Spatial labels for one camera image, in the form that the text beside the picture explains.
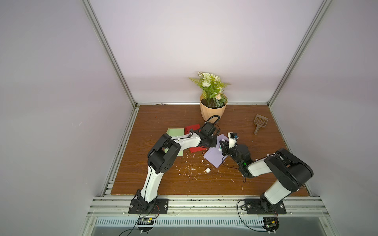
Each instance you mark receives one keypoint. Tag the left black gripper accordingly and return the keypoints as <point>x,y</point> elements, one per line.
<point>214,143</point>

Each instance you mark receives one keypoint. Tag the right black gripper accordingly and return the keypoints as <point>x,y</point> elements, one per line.
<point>226,150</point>

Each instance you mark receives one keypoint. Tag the red envelope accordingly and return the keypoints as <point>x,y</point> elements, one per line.
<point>194,144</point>

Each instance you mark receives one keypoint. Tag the purple envelope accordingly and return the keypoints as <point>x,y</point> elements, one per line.
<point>213,155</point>

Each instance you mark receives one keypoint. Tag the green envelope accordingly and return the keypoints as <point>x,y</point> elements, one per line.
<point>175,132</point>

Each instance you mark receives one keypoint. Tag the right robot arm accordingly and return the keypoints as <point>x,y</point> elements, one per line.
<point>291,172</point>

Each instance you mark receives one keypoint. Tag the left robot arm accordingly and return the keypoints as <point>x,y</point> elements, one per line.
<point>163,155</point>

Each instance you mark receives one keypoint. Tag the beige flower pot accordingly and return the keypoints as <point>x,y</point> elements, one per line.
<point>208,112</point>

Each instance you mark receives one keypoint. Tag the brown plastic scoop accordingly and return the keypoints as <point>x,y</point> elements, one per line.
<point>260,122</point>

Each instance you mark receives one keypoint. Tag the artificial flower plant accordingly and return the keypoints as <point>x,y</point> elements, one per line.
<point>212,89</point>

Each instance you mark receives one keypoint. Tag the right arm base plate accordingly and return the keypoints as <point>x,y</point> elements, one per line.
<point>263,207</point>

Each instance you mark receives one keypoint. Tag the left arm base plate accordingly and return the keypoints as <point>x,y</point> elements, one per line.
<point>140,207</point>

